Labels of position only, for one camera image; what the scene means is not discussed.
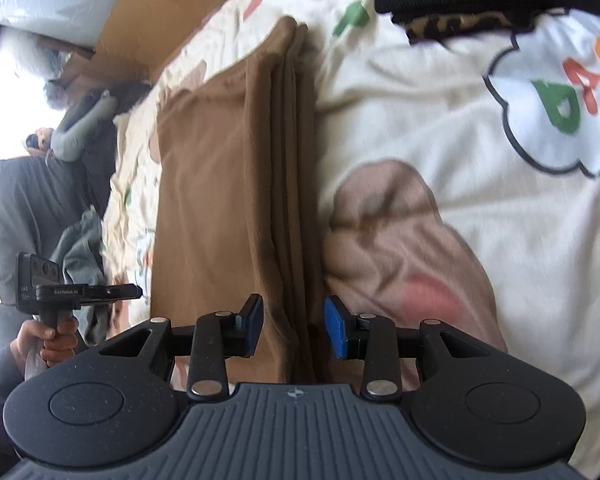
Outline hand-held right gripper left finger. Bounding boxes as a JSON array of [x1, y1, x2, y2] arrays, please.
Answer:
[[100, 294, 265, 401]]

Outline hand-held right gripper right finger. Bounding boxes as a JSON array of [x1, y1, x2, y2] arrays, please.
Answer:
[[323, 296, 483, 401]]

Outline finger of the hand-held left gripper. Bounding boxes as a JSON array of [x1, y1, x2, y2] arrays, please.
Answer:
[[105, 284, 143, 305]]

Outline brown printed t-shirt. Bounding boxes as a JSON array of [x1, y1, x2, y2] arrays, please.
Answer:
[[150, 15, 326, 386]]

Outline person's left forearm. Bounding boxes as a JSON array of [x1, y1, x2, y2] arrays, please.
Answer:
[[0, 342, 31, 466]]

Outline person's left hand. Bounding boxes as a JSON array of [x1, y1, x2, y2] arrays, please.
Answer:
[[11, 319, 80, 367]]

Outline grey jeans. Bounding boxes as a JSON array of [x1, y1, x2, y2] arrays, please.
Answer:
[[50, 207, 113, 346]]

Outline dark grey pillow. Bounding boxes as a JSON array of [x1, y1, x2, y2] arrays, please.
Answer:
[[0, 157, 101, 311]]

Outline black crumpled garment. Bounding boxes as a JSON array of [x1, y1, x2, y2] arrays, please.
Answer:
[[82, 82, 151, 221]]

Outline small teddy bear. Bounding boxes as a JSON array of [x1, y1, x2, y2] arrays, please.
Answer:
[[25, 127, 56, 156]]

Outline grey neck pillow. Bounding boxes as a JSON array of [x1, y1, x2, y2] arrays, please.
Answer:
[[52, 91, 118, 163]]

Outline crumpled clear plastic wrap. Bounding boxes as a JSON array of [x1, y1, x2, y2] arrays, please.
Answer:
[[42, 47, 78, 111]]

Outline white pillow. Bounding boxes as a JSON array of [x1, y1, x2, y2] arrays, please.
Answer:
[[0, 27, 48, 83]]

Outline cream bear print bedsheet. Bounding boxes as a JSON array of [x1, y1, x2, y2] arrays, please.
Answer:
[[100, 0, 600, 480]]

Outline flattened cardboard sheet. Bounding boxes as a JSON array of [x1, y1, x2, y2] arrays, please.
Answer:
[[60, 0, 271, 86]]

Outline leopard print garment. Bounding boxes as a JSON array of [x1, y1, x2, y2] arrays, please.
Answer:
[[405, 10, 541, 43]]

